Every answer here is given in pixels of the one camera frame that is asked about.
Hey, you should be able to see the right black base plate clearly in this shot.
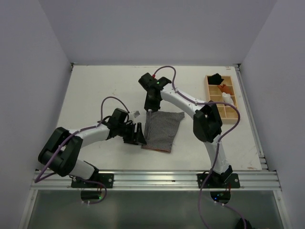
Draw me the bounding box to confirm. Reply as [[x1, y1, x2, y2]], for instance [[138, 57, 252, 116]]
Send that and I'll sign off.
[[196, 171, 241, 189]]

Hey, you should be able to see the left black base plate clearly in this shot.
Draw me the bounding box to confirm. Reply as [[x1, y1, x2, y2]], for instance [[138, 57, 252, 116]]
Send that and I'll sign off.
[[71, 173, 114, 188]]

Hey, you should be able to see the black object bottom edge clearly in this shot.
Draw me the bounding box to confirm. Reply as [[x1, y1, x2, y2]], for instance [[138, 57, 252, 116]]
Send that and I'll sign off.
[[235, 218, 255, 229]]

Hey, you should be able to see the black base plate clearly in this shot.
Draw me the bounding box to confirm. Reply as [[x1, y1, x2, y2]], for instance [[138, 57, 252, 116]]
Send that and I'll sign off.
[[71, 173, 114, 188], [196, 171, 241, 189]]

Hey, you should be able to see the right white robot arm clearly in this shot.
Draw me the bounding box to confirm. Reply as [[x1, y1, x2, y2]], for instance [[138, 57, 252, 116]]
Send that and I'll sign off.
[[138, 73, 233, 187]]

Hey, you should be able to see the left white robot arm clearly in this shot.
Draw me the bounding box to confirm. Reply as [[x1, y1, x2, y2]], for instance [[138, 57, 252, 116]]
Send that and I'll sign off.
[[37, 108, 146, 187]]

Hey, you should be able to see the black rolled cloth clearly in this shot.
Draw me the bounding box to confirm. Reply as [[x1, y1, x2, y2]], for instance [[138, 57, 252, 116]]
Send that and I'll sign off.
[[207, 73, 224, 85]]

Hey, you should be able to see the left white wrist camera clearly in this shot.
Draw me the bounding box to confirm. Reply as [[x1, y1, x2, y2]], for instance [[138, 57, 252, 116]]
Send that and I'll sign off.
[[129, 110, 140, 119]]

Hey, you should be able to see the wooden compartment tray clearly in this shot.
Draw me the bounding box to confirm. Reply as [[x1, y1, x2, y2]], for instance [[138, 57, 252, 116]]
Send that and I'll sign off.
[[204, 73, 238, 124]]

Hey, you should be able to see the white rolled cloth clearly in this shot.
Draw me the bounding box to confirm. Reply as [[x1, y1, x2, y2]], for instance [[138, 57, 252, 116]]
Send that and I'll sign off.
[[222, 93, 234, 105]]

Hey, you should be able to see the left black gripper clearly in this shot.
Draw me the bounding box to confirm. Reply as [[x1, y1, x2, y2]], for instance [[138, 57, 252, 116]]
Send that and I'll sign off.
[[117, 121, 146, 145]]

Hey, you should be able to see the aluminium rail frame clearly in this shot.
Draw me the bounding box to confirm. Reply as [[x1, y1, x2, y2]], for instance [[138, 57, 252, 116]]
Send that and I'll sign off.
[[30, 169, 283, 191]]

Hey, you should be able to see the grey striped underwear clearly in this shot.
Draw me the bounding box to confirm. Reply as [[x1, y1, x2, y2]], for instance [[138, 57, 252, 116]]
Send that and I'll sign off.
[[142, 111, 185, 153]]

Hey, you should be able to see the orange rolled cloth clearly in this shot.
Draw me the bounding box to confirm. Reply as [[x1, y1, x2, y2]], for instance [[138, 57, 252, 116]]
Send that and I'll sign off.
[[217, 84, 234, 95]]

